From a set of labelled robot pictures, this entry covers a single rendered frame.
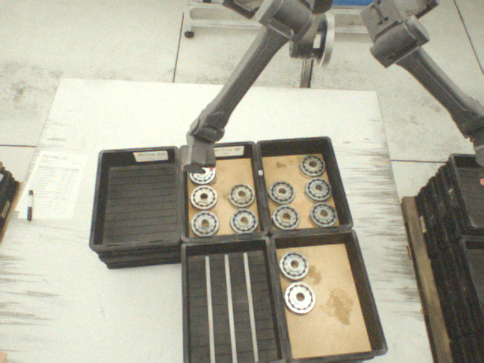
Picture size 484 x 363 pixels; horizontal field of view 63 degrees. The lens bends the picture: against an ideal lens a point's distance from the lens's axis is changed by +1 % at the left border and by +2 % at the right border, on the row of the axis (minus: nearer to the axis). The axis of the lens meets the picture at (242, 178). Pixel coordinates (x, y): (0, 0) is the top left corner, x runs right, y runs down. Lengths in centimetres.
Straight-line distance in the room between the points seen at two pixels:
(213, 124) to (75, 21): 280
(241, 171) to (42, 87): 204
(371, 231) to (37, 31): 302
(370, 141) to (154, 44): 205
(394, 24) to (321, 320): 91
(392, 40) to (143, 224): 102
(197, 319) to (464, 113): 99
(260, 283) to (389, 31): 87
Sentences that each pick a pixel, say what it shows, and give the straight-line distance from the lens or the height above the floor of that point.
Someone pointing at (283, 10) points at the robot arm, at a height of 164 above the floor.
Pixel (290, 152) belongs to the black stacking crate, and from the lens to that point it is 162.
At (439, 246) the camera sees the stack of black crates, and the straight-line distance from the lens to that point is 229.
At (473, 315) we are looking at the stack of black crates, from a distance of 210.
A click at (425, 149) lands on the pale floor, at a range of 297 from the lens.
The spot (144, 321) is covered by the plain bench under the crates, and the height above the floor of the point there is 70.
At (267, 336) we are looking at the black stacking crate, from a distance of 136.
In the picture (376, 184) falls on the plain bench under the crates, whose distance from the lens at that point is 181.
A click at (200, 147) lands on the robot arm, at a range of 110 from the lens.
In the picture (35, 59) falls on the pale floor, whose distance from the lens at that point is 351.
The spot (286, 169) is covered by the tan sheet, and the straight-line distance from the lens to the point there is 159.
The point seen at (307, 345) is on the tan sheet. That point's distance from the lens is 137.
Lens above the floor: 216
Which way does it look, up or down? 59 degrees down
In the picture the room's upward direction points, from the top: 4 degrees clockwise
